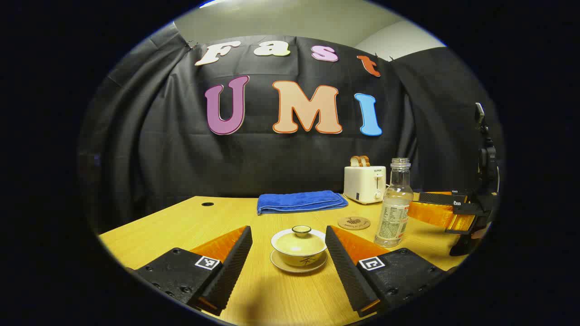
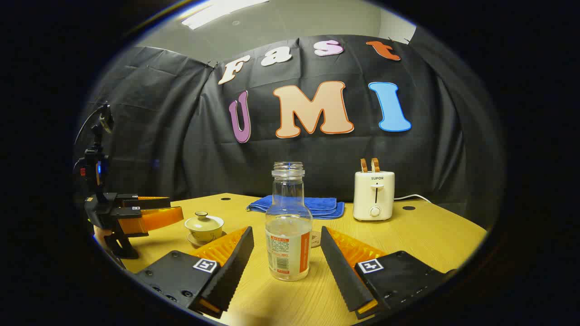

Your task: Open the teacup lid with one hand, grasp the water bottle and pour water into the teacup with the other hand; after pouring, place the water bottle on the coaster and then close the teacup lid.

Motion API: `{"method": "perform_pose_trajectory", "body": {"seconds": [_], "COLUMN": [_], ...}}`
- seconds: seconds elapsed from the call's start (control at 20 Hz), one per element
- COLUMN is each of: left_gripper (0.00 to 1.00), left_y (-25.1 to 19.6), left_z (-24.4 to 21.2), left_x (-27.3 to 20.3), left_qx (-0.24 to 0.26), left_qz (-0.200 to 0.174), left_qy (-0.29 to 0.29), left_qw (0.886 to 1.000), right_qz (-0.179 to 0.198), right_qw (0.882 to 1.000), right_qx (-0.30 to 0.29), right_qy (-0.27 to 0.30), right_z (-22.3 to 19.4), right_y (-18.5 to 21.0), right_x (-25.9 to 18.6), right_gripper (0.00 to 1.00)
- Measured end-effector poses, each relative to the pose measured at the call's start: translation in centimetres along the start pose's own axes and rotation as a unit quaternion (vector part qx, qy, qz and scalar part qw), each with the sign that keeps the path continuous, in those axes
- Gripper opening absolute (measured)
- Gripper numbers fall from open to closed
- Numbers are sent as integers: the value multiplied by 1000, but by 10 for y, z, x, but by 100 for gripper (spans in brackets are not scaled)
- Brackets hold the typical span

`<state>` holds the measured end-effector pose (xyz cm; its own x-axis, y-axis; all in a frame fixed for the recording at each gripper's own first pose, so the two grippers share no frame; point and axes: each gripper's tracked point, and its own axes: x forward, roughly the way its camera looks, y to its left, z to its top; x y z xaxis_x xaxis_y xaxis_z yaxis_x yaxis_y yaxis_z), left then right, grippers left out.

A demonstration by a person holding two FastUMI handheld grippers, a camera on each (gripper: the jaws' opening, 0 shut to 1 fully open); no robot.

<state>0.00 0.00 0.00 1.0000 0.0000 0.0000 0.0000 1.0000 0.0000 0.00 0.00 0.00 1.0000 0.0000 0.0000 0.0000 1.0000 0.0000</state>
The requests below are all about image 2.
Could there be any white power cable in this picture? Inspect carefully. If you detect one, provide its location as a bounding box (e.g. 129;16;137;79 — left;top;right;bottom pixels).
393;194;433;204

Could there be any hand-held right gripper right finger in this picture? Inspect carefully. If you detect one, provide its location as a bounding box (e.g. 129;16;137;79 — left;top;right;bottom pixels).
319;225;457;321

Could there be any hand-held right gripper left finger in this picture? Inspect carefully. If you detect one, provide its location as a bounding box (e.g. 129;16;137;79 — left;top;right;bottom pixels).
134;225;255;319

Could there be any black backdrop cloth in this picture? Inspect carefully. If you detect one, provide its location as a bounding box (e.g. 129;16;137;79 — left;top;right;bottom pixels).
75;27;504;230

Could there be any folded blue cloth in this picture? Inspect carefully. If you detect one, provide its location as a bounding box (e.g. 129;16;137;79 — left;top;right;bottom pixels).
246;195;345;221

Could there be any clear water bottle orange label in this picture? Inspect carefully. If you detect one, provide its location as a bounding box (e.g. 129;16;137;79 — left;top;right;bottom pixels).
265;162;314;282

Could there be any white toaster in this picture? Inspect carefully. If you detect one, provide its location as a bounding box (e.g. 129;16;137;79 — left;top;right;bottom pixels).
353;171;395;222

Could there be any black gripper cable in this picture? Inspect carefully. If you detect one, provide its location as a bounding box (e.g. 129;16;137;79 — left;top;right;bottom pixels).
75;103;109;150

